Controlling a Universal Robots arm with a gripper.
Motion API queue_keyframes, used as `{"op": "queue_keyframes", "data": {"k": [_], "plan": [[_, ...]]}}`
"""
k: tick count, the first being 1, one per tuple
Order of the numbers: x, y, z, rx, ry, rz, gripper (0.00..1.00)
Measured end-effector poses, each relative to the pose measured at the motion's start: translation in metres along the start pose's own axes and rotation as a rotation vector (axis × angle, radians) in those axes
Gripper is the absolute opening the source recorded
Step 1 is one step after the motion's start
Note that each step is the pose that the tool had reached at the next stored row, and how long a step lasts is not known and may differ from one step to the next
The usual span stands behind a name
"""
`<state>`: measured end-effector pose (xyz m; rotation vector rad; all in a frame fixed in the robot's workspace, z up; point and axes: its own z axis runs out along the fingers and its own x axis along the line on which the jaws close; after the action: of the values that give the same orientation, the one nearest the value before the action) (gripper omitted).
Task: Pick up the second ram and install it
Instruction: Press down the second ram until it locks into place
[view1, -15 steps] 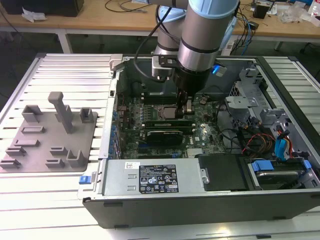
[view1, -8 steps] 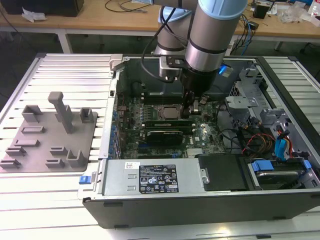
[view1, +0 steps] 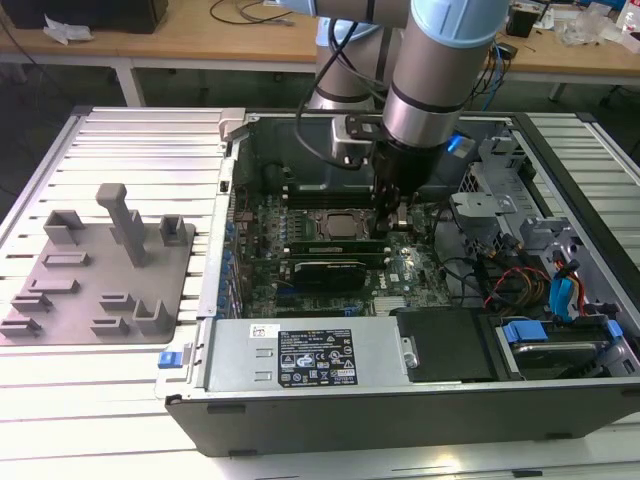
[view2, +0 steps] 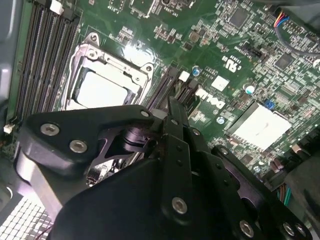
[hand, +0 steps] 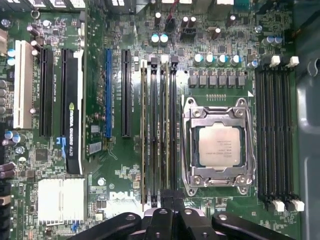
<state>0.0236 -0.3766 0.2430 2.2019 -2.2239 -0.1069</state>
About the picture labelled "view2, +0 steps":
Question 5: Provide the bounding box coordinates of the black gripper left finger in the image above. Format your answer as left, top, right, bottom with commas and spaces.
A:
13, 96, 194, 219

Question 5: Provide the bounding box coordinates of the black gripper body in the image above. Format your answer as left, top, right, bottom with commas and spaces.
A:
49, 157, 241, 240

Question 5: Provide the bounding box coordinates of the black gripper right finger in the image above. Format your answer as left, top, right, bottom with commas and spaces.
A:
183, 124, 313, 240

